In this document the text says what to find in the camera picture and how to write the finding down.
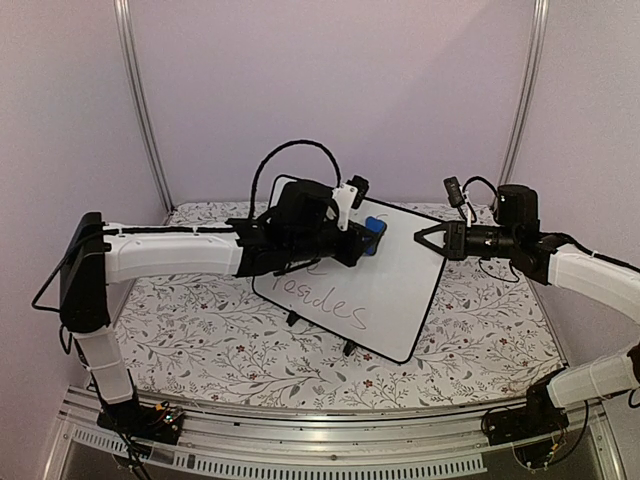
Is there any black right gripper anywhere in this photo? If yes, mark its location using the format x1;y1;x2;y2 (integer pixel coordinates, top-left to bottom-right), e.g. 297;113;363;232
414;222;518;264

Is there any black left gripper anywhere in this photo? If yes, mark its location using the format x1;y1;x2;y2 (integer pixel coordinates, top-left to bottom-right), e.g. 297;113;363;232
289;222;376;268

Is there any blue whiteboard eraser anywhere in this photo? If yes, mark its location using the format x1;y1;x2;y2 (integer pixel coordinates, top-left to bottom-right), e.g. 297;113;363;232
365;216;387;256

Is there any small black-framed whiteboard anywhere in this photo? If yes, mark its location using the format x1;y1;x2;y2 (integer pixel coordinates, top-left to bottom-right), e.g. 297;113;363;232
252;199;445;364

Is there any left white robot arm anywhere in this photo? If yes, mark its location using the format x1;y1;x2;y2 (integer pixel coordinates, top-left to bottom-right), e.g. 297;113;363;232
59;180;384;434

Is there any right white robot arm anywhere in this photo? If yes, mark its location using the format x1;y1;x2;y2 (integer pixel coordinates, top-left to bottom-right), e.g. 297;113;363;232
414;184;639;436

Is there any floral patterned table mat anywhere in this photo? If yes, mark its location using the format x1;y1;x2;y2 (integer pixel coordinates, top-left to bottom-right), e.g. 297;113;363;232
94;200;571;410

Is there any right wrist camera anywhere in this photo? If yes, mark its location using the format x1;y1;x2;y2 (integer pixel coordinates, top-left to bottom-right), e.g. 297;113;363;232
443;176;465;208

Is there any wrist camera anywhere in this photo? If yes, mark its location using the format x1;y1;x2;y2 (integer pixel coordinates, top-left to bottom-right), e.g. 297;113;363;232
348;175;370;209
443;176;465;208

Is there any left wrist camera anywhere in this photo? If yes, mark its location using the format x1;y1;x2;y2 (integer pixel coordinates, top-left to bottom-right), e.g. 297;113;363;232
348;175;370;209

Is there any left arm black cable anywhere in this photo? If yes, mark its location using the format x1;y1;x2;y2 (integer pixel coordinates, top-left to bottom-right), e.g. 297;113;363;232
249;138;344;216

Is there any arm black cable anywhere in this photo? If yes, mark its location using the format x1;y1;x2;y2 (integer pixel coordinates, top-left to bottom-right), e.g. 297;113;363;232
464;175;524;284
249;138;344;216

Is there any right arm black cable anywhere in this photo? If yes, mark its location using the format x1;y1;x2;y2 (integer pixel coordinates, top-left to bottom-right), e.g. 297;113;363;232
464;175;524;284

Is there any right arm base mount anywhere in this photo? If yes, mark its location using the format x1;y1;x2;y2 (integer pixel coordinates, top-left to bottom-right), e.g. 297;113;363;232
480;395;569;446

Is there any right aluminium corner post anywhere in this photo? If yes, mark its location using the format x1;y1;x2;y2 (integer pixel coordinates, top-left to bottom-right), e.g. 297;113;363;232
497;0;549;186

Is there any aluminium corner post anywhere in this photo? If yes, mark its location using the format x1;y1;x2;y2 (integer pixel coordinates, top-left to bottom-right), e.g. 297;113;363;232
497;0;549;186
113;0;174;213

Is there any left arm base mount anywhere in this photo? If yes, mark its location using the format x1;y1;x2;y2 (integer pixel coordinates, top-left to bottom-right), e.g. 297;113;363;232
97;398;185;445

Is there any left aluminium corner post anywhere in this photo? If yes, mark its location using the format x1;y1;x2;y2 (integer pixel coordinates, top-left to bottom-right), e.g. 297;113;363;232
113;0;174;213

